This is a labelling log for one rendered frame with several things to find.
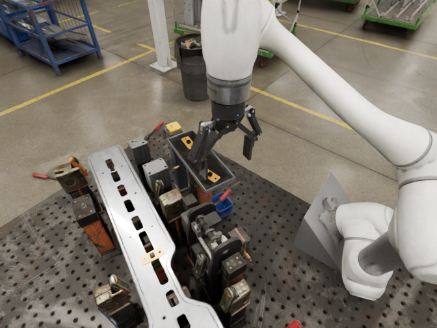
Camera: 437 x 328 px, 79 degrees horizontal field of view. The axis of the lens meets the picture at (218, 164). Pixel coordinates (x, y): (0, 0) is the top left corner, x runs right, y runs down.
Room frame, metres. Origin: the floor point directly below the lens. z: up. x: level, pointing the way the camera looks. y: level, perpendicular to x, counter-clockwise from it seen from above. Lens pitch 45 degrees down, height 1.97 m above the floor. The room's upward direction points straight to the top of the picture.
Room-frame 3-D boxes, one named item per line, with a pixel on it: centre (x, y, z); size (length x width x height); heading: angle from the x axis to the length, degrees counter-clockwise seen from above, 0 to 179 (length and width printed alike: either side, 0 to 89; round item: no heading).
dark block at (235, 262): (0.38, -0.05, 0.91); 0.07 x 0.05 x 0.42; 122
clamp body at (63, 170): (0.86, 0.72, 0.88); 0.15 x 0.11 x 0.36; 122
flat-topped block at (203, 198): (0.83, 0.09, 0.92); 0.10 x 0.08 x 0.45; 32
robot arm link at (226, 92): (0.50, -0.02, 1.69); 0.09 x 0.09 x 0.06
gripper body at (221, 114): (0.50, -0.02, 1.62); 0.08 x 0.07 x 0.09; 122
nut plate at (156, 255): (0.46, 0.25, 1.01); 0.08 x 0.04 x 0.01; 121
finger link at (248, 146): (0.53, -0.08, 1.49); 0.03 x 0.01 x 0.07; 32
